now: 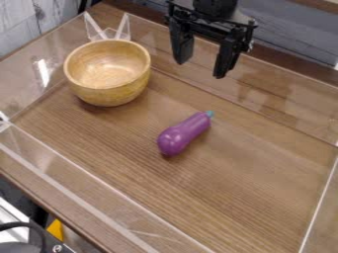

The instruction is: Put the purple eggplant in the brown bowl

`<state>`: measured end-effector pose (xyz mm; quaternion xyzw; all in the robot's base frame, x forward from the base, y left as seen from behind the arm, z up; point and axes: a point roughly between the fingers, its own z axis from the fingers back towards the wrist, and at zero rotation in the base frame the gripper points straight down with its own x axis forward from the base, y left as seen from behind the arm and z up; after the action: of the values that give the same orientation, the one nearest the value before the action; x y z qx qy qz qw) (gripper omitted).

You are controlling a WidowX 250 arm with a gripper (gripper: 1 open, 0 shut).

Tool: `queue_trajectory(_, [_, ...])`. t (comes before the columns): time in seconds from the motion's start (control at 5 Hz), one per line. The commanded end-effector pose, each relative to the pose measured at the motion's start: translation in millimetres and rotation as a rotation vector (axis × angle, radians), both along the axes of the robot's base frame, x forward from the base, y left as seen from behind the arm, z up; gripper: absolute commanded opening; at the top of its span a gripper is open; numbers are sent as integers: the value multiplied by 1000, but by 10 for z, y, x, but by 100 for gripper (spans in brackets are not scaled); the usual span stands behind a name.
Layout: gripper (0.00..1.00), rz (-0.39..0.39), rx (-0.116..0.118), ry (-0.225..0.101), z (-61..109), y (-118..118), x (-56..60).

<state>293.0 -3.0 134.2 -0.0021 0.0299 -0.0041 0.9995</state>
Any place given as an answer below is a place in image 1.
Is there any black device with yellow label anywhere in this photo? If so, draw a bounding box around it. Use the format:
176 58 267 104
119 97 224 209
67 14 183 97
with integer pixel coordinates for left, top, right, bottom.
0 221 76 253

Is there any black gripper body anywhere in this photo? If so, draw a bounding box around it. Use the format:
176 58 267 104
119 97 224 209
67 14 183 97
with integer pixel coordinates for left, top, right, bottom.
167 0 258 51

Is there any black cable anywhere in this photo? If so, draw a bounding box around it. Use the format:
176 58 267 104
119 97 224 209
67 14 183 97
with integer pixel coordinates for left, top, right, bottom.
0 221 48 253

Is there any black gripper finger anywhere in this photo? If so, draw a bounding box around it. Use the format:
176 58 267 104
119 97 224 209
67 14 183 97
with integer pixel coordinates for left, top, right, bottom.
212 38 242 79
168 20 194 64

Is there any light wooden bowl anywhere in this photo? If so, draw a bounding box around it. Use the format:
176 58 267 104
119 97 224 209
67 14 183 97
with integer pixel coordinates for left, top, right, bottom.
63 40 152 107

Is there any clear acrylic tray wall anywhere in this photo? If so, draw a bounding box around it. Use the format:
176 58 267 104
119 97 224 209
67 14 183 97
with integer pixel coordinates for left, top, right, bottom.
0 17 338 253

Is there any purple toy eggplant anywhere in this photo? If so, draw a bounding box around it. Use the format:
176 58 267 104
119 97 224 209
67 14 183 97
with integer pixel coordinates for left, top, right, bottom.
158 111 214 156

